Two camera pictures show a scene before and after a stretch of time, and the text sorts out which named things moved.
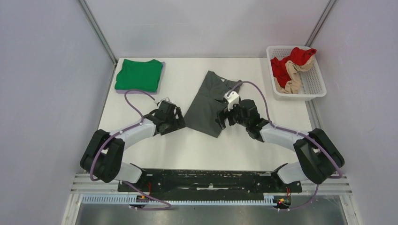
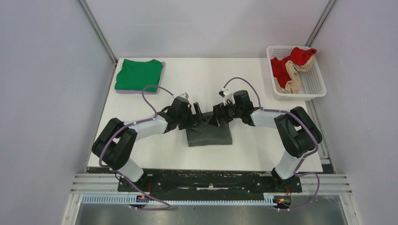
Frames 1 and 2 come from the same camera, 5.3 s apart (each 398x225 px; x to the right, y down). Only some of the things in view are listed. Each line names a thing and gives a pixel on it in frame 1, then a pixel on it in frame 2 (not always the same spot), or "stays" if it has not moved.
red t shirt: x=298 y=56 stays
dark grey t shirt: x=208 y=103 → x=205 y=134
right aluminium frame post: x=326 y=11 stays
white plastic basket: x=312 y=82 stays
